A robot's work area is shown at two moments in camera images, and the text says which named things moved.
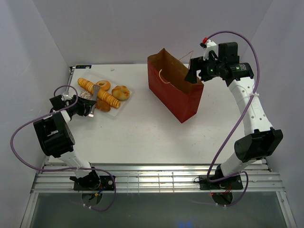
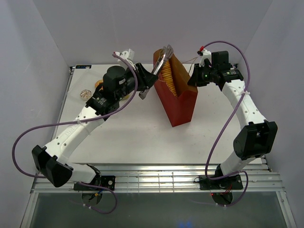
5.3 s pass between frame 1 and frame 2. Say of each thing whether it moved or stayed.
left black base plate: stayed
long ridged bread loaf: moved
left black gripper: moved
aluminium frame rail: stayed
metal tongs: moved
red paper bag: moved
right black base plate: stayed
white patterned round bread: stayed
